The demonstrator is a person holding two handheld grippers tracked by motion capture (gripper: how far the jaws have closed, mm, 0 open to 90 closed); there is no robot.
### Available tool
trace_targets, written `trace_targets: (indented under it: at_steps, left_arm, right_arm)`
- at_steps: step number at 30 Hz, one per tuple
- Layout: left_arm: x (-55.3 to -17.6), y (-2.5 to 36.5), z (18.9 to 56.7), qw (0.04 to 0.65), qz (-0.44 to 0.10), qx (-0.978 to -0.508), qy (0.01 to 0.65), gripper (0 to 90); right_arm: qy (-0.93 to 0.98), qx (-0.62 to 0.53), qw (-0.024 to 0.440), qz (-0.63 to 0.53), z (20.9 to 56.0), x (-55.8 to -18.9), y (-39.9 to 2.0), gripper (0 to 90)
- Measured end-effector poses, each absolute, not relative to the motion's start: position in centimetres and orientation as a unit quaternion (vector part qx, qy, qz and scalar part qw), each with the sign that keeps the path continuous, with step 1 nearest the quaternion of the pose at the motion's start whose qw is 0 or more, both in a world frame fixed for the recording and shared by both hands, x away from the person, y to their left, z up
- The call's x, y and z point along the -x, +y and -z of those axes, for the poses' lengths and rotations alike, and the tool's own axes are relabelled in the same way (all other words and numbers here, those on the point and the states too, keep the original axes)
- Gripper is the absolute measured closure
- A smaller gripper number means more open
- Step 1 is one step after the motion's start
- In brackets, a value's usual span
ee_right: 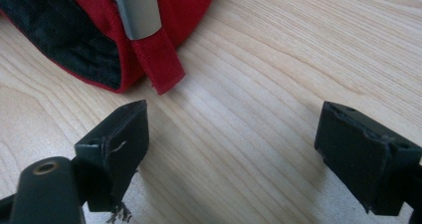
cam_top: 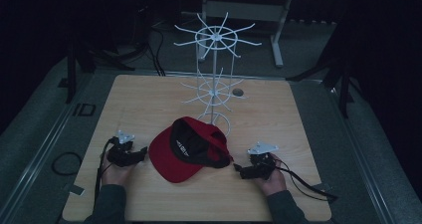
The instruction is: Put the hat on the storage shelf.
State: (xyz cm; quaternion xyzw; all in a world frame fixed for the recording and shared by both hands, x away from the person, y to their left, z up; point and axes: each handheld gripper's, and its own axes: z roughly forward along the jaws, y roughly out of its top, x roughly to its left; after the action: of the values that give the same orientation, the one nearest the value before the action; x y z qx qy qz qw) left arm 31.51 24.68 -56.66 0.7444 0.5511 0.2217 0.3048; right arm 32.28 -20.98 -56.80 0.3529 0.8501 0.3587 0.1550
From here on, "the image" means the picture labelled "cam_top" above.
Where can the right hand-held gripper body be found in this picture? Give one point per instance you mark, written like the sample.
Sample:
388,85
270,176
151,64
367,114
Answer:
260,164

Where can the red baseball cap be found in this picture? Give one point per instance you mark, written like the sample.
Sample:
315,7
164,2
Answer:
172,157

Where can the black tripod stand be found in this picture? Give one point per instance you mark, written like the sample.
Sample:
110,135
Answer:
335,68
86,51

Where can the person's left hand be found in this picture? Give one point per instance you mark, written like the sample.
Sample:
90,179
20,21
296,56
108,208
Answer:
114,172

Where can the person's right hand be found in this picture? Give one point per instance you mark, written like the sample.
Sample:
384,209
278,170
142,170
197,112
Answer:
273,180

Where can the white metal desk frame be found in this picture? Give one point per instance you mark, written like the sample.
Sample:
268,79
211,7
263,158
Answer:
245,11

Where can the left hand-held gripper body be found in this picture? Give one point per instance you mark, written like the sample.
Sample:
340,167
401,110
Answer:
121,149

